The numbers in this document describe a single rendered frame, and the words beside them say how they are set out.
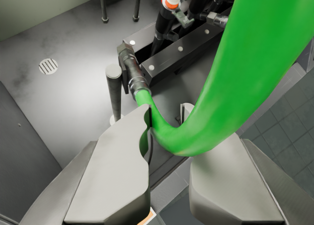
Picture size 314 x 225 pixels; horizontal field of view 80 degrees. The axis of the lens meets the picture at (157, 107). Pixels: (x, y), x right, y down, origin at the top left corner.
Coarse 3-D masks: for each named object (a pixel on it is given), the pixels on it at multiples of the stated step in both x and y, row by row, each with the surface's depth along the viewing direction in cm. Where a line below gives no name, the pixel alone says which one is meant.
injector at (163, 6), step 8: (160, 8) 29; (168, 8) 27; (176, 8) 27; (160, 16) 29; (168, 16) 28; (160, 24) 31; (168, 24) 30; (160, 32) 32; (168, 32) 32; (160, 40) 35; (176, 40) 32; (152, 48) 39
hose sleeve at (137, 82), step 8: (128, 56) 21; (128, 64) 20; (136, 64) 20; (128, 72) 19; (136, 72) 19; (128, 80) 19; (136, 80) 18; (144, 80) 18; (136, 88) 17; (144, 88) 17
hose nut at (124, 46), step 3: (120, 45) 23; (123, 45) 23; (126, 45) 23; (129, 45) 24; (117, 48) 23; (120, 48) 23; (123, 48) 23; (126, 48) 22; (129, 48) 23; (132, 48) 23; (117, 51) 24; (120, 51) 22; (132, 51) 23
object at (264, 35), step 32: (256, 0) 3; (288, 0) 2; (224, 32) 4; (256, 32) 3; (288, 32) 3; (224, 64) 4; (256, 64) 3; (288, 64) 3; (224, 96) 4; (256, 96) 4; (160, 128) 11; (192, 128) 6; (224, 128) 5
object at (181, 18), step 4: (172, 12) 28; (180, 12) 28; (176, 16) 28; (180, 16) 28; (184, 16) 28; (180, 20) 28; (184, 20) 28; (188, 20) 28; (184, 24) 28; (184, 28) 28
